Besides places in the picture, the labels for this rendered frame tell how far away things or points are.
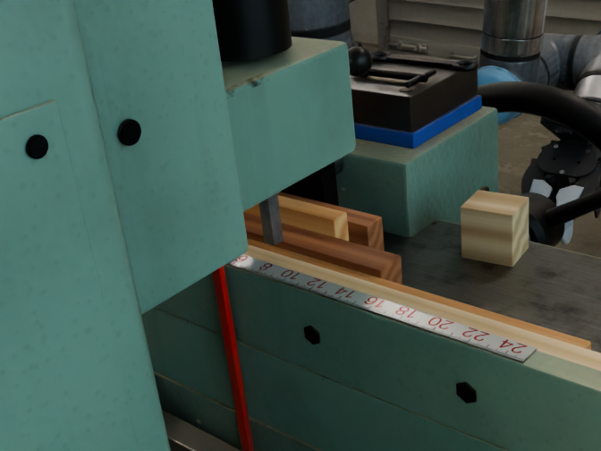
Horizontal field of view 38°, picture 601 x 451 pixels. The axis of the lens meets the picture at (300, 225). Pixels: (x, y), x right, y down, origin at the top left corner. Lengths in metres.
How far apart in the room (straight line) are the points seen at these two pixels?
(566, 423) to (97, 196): 0.24
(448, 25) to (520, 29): 3.27
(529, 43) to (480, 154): 0.42
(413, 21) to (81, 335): 4.24
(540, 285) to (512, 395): 0.17
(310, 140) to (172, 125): 0.14
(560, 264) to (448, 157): 0.13
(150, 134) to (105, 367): 0.10
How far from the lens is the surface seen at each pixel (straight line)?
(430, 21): 4.45
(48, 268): 0.31
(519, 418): 0.44
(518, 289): 0.59
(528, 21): 1.11
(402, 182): 0.64
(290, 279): 0.50
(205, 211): 0.41
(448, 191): 0.69
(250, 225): 0.60
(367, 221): 0.57
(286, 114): 0.49
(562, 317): 0.56
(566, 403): 0.42
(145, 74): 0.37
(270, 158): 0.49
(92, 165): 0.31
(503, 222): 0.60
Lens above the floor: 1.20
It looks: 25 degrees down
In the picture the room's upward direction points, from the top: 7 degrees counter-clockwise
